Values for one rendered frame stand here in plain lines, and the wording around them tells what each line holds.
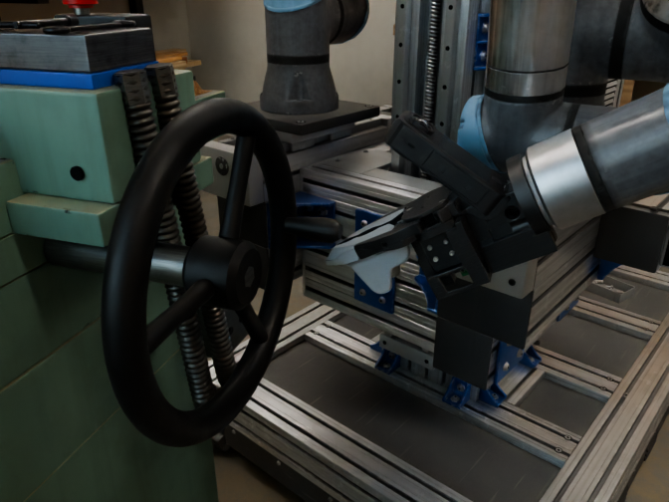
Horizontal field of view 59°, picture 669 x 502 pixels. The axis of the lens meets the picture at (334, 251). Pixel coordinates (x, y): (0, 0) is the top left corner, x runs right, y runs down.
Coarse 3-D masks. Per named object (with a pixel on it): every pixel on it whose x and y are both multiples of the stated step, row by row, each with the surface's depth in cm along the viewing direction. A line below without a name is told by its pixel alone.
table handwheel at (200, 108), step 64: (192, 128) 41; (256, 128) 50; (128, 192) 37; (64, 256) 53; (128, 256) 36; (192, 256) 48; (256, 256) 50; (128, 320) 37; (256, 320) 56; (128, 384) 38; (256, 384) 57
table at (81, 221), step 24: (216, 96) 79; (0, 168) 48; (0, 192) 48; (24, 192) 51; (0, 216) 49; (24, 216) 49; (48, 216) 48; (72, 216) 47; (96, 216) 46; (72, 240) 48; (96, 240) 47
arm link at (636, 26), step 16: (640, 0) 67; (656, 0) 64; (640, 16) 68; (656, 16) 64; (640, 32) 68; (656, 32) 66; (624, 48) 70; (640, 48) 69; (656, 48) 68; (624, 64) 71; (640, 64) 70; (656, 64) 69; (640, 80) 73; (656, 80) 72
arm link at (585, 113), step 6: (582, 108) 55; (588, 108) 55; (594, 108) 55; (600, 108) 55; (606, 108) 55; (612, 108) 55; (576, 114) 55; (582, 114) 55; (588, 114) 55; (594, 114) 54; (600, 114) 54; (576, 120) 55; (582, 120) 54; (588, 120) 54; (666, 192) 56
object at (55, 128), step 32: (0, 96) 47; (32, 96) 46; (64, 96) 45; (96, 96) 44; (192, 96) 57; (0, 128) 48; (32, 128) 47; (64, 128) 46; (96, 128) 45; (128, 128) 48; (32, 160) 49; (64, 160) 48; (96, 160) 47; (128, 160) 49; (192, 160) 58; (32, 192) 50; (64, 192) 49; (96, 192) 48
